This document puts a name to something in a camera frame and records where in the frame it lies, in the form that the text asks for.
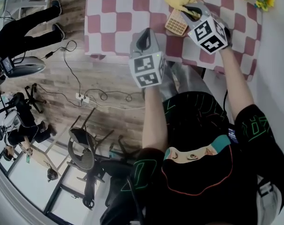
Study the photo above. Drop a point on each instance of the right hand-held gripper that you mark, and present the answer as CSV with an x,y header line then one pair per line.
x,y
208,35

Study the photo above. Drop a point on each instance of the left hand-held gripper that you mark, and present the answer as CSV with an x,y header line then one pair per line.
x,y
147,70

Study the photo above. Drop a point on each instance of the beige calculator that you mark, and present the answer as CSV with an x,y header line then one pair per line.
x,y
175,24

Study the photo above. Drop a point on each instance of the person's right forearm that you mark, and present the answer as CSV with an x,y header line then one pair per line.
x,y
238,85

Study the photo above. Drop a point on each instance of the person's left forearm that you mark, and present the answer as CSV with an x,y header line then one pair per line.
x,y
154,123

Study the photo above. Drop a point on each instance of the person's right hand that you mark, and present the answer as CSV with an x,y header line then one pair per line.
x,y
228,36

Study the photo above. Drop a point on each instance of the red white checkered tablecloth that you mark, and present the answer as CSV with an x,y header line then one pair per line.
x,y
123,20

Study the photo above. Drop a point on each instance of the person's grey trouser leg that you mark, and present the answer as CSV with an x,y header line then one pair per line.
x,y
186,78

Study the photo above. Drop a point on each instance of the white power strip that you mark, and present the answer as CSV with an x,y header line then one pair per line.
x,y
82,98

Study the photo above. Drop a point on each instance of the black handheld screen device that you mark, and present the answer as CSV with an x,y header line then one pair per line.
x,y
7,65

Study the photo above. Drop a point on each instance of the person's black printed clothing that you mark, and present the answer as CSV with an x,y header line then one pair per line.
x,y
202,172

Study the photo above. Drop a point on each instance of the wooden table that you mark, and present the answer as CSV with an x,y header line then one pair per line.
x,y
45,158

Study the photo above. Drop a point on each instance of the black framed glass partition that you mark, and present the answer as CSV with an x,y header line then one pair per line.
x,y
59,196

